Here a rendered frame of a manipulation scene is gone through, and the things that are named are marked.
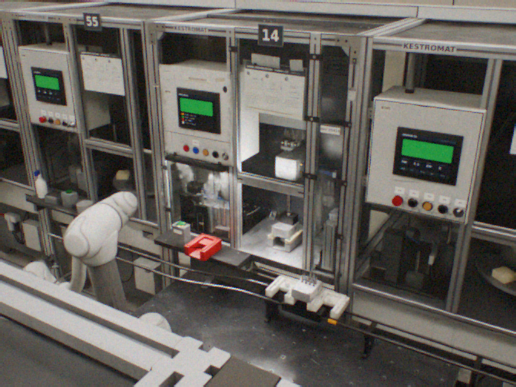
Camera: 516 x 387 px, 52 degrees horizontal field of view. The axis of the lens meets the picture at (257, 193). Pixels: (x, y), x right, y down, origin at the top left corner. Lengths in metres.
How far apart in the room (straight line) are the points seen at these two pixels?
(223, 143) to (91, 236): 1.00
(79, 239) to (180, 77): 1.12
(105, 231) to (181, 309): 1.02
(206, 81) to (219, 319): 1.16
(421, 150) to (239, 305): 1.23
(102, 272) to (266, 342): 0.94
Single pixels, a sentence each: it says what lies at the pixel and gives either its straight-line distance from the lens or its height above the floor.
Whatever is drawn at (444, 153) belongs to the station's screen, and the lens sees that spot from 2.16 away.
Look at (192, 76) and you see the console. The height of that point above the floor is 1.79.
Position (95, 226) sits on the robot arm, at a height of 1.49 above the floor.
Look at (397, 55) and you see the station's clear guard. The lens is 2.19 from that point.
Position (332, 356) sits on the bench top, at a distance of 2.52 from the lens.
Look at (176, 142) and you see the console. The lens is 2.79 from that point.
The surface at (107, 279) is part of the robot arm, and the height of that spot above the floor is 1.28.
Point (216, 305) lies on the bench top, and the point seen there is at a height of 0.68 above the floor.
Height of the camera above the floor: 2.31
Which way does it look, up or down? 24 degrees down
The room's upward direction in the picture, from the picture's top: straight up
